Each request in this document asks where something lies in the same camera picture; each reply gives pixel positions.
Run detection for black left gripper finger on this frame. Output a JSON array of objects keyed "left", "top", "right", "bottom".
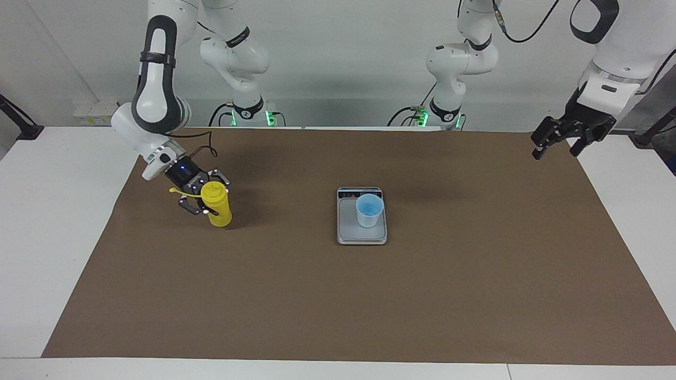
[
  {"left": 530, "top": 118, "right": 557, "bottom": 160},
  {"left": 569, "top": 131, "right": 590, "bottom": 158}
]

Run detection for yellow squeeze bottle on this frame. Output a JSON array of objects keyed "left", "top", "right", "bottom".
[{"left": 168, "top": 181, "right": 233, "bottom": 228}]

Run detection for silver digital kitchen scale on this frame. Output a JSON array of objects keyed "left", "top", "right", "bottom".
[{"left": 336, "top": 186, "right": 388, "bottom": 246}]

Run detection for black stand leg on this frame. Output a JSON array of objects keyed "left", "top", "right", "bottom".
[
  {"left": 633, "top": 105, "right": 676, "bottom": 148},
  {"left": 0, "top": 93, "right": 45, "bottom": 141}
]

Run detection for dark grey panel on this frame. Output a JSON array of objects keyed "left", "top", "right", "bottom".
[{"left": 613, "top": 63, "right": 676, "bottom": 136}]

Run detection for brown table mat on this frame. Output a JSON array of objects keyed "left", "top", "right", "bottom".
[{"left": 41, "top": 127, "right": 676, "bottom": 366}]

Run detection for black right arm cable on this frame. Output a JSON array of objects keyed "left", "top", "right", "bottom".
[{"left": 173, "top": 130, "right": 219, "bottom": 159}]

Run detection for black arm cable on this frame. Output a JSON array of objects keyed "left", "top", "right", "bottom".
[
  {"left": 173, "top": 130, "right": 219, "bottom": 159},
  {"left": 491, "top": 0, "right": 676, "bottom": 97}
]

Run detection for black right base cable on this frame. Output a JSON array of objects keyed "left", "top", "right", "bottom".
[{"left": 208, "top": 102, "right": 234, "bottom": 128}]

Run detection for black base cable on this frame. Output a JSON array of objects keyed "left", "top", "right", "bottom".
[
  {"left": 387, "top": 105, "right": 426, "bottom": 128},
  {"left": 208, "top": 102, "right": 234, "bottom": 128}
]

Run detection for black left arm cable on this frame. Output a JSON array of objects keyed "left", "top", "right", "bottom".
[{"left": 491, "top": 0, "right": 676, "bottom": 97}]

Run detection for white wall socket box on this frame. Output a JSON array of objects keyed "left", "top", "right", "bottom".
[{"left": 72, "top": 101, "right": 119, "bottom": 127}]

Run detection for black left base cable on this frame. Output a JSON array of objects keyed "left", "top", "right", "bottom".
[{"left": 387, "top": 105, "right": 426, "bottom": 128}]

